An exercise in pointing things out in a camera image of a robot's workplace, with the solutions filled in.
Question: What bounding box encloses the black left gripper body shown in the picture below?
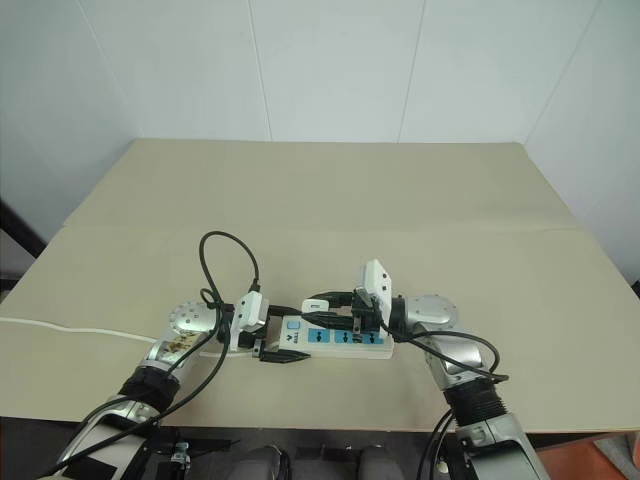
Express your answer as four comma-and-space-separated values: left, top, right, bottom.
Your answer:
237, 303, 282, 359

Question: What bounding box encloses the dark furniture piece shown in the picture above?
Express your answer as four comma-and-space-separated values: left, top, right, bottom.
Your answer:
0, 197, 52, 302

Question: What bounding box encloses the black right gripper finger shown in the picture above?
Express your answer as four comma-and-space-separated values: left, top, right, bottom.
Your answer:
307, 289, 357, 305
298, 310, 357, 328

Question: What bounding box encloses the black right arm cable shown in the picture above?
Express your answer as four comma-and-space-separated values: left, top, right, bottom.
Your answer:
375, 319, 512, 480

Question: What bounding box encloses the white power strip cord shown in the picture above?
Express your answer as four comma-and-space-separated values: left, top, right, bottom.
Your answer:
0, 316, 251, 360

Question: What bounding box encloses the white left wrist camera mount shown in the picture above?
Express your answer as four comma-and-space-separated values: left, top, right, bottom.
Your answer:
227, 291, 272, 352

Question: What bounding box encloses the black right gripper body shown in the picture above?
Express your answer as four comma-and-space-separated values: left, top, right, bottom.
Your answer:
350, 286, 382, 342

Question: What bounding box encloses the black frame with metal bracket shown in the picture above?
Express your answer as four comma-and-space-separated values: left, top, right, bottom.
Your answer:
142, 425, 244, 480

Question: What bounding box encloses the white power strip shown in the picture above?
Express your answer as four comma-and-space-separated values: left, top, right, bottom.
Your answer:
258, 313, 397, 362

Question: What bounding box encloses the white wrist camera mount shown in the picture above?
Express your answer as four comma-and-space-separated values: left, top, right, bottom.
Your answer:
355, 258, 397, 342
227, 291, 272, 352

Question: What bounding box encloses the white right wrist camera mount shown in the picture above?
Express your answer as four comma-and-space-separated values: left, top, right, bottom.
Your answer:
355, 258, 397, 342

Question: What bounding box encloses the dark grey rounded shape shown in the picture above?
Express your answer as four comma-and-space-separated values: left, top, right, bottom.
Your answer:
355, 443, 402, 480
238, 444, 294, 480

